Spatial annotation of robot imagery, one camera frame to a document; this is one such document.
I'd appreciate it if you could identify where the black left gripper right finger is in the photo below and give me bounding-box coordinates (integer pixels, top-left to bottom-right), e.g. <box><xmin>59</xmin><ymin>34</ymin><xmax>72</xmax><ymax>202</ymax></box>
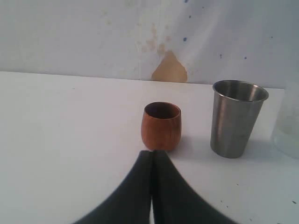
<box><xmin>151</xmin><ymin>151</ymin><xmax>235</xmax><ymax>224</ymax></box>

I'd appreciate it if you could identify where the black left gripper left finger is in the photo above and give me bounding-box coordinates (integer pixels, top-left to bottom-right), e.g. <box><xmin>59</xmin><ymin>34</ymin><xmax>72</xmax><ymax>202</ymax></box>
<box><xmin>76</xmin><ymin>151</ymin><xmax>153</xmax><ymax>224</ymax></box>

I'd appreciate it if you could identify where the brown wooden cup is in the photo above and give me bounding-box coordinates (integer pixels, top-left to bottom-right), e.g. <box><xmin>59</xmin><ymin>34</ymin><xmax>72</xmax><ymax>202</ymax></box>
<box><xmin>141</xmin><ymin>102</ymin><xmax>182</xmax><ymax>151</ymax></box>

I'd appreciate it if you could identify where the stainless steel cup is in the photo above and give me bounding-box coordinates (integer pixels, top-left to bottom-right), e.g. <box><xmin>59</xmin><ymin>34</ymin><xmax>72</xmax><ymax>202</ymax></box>
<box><xmin>210</xmin><ymin>80</ymin><xmax>269</xmax><ymax>158</ymax></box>

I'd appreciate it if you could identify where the translucent plastic cup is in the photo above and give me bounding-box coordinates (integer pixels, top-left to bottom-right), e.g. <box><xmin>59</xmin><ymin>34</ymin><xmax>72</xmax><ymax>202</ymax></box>
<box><xmin>271</xmin><ymin>77</ymin><xmax>299</xmax><ymax>159</ymax></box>

